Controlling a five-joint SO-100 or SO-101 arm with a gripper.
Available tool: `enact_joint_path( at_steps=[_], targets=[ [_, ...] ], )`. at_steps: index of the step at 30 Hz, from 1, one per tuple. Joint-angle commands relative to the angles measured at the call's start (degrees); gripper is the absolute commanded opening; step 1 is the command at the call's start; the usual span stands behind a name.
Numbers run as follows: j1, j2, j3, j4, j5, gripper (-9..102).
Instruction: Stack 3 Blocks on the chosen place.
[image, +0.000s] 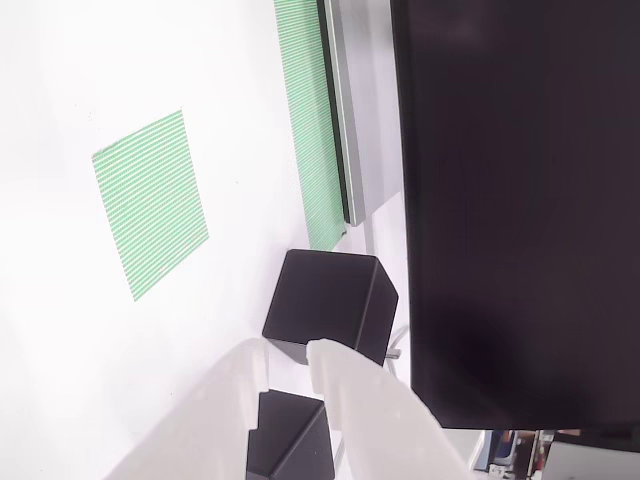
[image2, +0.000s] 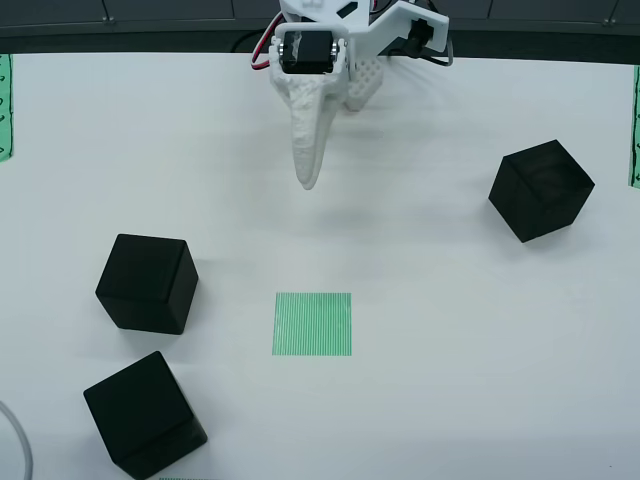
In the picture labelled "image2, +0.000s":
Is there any black cube block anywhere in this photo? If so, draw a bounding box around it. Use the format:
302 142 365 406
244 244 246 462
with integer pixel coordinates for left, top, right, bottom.
82 350 209 480
94 232 200 336
488 138 596 245

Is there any green striped square marker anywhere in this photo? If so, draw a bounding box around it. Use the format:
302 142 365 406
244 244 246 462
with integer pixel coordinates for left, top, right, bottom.
271 292 354 357

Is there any green paper strip with arrows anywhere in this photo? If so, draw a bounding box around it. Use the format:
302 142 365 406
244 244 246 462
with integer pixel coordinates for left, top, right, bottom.
0 53 15 164
627 64 640 190

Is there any red white black servo cable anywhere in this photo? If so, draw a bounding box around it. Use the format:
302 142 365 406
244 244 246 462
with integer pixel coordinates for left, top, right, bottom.
248 14 284 72

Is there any thin black cable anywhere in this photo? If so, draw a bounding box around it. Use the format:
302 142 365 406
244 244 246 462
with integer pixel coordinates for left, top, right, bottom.
232 28 276 54

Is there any camera board on white bracket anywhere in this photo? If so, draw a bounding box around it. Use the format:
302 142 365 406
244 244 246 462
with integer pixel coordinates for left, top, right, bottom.
357 3 451 57

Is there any thick black camera cable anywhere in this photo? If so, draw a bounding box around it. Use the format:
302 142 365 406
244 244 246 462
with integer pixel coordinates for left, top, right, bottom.
384 39 454 69

